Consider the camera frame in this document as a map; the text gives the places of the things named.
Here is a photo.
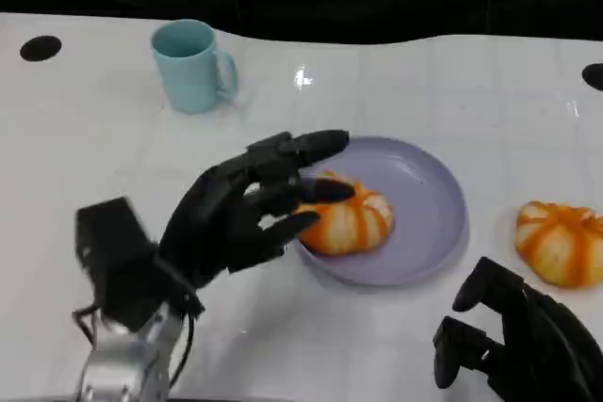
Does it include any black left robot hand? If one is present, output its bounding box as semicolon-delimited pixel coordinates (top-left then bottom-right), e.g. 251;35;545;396
158;128;355;290

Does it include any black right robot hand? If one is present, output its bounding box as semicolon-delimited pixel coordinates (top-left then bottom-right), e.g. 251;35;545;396
432;255;603;402

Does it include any orange and white bread roll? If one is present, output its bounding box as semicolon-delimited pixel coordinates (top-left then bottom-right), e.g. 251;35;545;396
513;200;603;289
299;170;396;256

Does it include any pale green mug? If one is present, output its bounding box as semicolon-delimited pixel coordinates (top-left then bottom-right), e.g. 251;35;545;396
150;19;239;115

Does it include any lilac plate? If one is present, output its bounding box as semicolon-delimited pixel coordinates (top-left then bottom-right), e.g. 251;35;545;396
294;136;470;288

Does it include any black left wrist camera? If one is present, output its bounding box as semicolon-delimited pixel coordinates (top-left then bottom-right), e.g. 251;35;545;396
74;198;206;332

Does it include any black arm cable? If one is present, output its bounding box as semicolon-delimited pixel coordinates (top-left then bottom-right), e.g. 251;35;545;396
72;306;101;345
167;296;197;394

